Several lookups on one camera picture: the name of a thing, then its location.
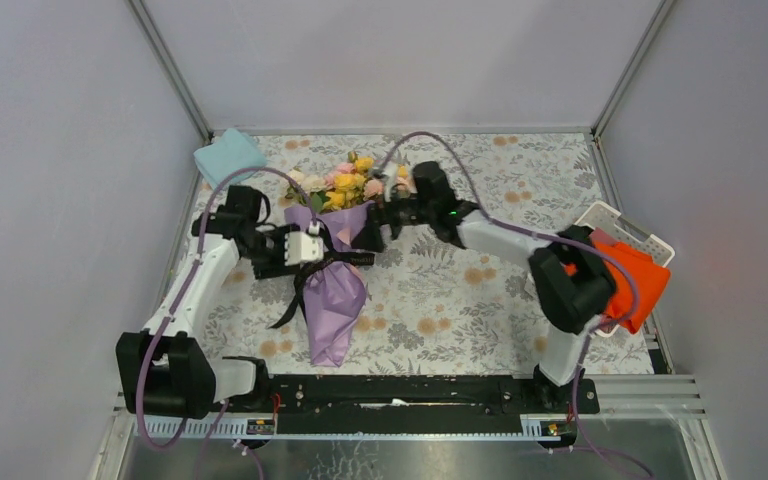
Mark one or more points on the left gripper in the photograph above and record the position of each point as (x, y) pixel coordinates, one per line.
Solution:
(277, 268)

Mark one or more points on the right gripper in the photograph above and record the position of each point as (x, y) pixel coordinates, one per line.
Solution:
(381, 214)

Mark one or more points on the pink fake flower stem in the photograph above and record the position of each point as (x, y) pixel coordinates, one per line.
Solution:
(351, 181)

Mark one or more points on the white fake flower stem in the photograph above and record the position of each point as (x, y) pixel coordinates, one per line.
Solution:
(315, 187)

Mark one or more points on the pink purple wrapping paper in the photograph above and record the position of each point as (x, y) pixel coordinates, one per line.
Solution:
(335, 296)

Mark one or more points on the black ribbon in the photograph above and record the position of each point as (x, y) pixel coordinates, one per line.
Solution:
(357, 259)

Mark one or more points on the yellow fake flower stem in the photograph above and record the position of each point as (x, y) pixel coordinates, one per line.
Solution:
(333, 204)

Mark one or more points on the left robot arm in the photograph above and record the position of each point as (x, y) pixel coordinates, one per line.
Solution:
(163, 368)

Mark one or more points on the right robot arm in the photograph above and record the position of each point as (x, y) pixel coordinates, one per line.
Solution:
(571, 278)

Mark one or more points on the light blue folded towel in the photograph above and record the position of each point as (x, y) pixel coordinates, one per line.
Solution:
(231, 151)

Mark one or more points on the floral tablecloth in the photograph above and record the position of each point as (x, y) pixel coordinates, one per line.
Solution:
(431, 308)

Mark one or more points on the pink cloth in basket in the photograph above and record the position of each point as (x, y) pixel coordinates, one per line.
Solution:
(601, 237)

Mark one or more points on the white plastic basket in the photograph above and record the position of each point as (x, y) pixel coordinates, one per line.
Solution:
(619, 226)

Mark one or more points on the orange cloth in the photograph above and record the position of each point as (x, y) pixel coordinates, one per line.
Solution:
(650, 279)

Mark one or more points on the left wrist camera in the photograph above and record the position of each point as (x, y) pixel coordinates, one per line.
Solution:
(301, 247)

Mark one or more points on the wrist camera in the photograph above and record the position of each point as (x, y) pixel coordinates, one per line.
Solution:
(301, 247)
(388, 175)

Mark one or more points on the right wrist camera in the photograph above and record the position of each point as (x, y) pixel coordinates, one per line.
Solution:
(388, 175)

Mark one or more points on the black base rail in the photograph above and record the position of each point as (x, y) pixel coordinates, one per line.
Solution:
(412, 405)

